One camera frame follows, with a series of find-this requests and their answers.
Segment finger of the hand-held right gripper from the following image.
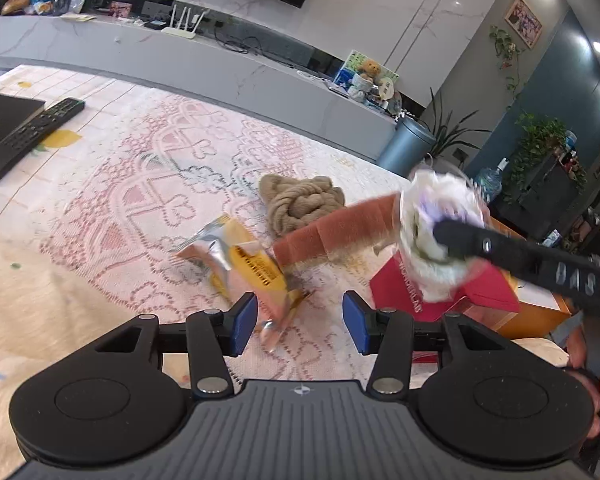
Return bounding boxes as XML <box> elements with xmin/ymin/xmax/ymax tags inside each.
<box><xmin>432</xmin><ymin>218</ymin><xmax>531</xmax><ymax>281</ymax></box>

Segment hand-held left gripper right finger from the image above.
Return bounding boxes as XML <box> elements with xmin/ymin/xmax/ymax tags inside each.
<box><xmin>342</xmin><ymin>290</ymin><xmax>511</xmax><ymax>395</ymax></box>

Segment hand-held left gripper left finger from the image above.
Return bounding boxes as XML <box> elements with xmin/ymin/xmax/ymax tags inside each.
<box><xmin>92</xmin><ymin>292</ymin><xmax>259</xmax><ymax>397</ymax></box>

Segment orange sponge block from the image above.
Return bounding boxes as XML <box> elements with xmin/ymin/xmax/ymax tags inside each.
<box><xmin>272</xmin><ymin>192</ymin><xmax>404</xmax><ymax>267</ymax></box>

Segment person's right hand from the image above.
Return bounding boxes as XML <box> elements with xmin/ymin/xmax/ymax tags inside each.
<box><xmin>563</xmin><ymin>329</ymin><xmax>600</xmax><ymax>439</ymax></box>

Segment red lidded clear box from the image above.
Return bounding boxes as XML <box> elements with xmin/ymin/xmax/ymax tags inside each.
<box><xmin>369</xmin><ymin>247</ymin><xmax>522</xmax><ymax>364</ymax></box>

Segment yellow snack packet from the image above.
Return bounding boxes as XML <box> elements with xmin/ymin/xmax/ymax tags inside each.
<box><xmin>169</xmin><ymin>214</ymin><xmax>312</xmax><ymax>354</ymax></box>

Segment blue water bottle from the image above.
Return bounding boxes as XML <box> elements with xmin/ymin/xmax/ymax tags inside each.
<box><xmin>474</xmin><ymin>157</ymin><xmax>511</xmax><ymax>204</ymax></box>

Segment black cabinet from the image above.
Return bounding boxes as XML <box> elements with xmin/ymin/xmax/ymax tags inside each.
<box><xmin>517</xmin><ymin>154</ymin><xmax>600</xmax><ymax>257</ymax></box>

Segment long-leaved potted plant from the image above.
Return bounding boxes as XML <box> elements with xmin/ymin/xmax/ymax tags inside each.
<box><xmin>420</xmin><ymin>87</ymin><xmax>492</xmax><ymax>162</ymax></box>

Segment bushy green pothos plant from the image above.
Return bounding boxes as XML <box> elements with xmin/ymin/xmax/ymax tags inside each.
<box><xmin>504</xmin><ymin>112</ymin><xmax>589</xmax><ymax>207</ymax></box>

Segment blue-grey trash can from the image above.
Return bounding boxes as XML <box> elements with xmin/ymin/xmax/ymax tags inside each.
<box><xmin>376</xmin><ymin>116</ymin><xmax>437</xmax><ymax>179</ymax></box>

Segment pink lace tablecloth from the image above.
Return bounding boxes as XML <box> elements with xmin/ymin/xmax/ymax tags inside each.
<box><xmin>0</xmin><ymin>62</ymin><xmax>481</xmax><ymax>392</ymax></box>

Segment round paper fan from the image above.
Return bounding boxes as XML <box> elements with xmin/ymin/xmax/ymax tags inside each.
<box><xmin>374</xmin><ymin>77</ymin><xmax>396</xmax><ymax>104</ymax></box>

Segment hanging vine plant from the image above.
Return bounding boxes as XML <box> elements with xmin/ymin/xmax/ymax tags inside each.
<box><xmin>488</xmin><ymin>24</ymin><xmax>526</xmax><ymax>107</ymax></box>

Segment teddy bear bouquet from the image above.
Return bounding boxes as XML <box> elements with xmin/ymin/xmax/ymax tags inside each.
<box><xmin>350</xmin><ymin>58</ymin><xmax>383</xmax><ymax>102</ymax></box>

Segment cream lace cloth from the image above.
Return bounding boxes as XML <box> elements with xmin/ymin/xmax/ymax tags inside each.
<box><xmin>0</xmin><ymin>229</ymin><xmax>572</xmax><ymax>480</ymax></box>

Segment green and white card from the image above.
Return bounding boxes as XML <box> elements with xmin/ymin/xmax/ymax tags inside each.
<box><xmin>333</xmin><ymin>49</ymin><xmax>400</xmax><ymax>92</ymax></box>

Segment black remote control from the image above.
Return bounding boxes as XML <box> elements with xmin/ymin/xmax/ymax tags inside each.
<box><xmin>0</xmin><ymin>97</ymin><xmax>87</xmax><ymax>154</ymax></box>

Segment white marble television console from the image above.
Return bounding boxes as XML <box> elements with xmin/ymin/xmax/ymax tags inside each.
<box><xmin>0</xmin><ymin>12</ymin><xmax>399</xmax><ymax>162</ymax></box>

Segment white router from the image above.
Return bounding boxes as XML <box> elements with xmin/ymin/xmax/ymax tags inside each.
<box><xmin>160</xmin><ymin>3</ymin><xmax>212</xmax><ymax>41</ymax></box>

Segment black flat box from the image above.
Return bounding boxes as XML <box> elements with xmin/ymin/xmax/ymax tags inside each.
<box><xmin>0</xmin><ymin>93</ymin><xmax>47</xmax><ymax>185</ymax></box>

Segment golden ornament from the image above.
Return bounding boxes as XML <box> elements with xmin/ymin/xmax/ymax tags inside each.
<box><xmin>0</xmin><ymin>0</ymin><xmax>39</xmax><ymax>16</ymax></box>

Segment beige knitted rope toy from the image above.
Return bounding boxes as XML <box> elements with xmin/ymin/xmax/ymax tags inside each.
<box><xmin>257</xmin><ymin>174</ymin><xmax>347</xmax><ymax>240</ymax></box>

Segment framed wall picture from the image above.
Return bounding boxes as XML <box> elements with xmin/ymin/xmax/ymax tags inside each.
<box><xmin>503</xmin><ymin>0</ymin><xmax>544</xmax><ymax>50</ymax></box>

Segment black cables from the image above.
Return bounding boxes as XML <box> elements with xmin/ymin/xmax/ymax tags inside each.
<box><xmin>214</xmin><ymin>24</ymin><xmax>282</xmax><ymax>57</ymax></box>

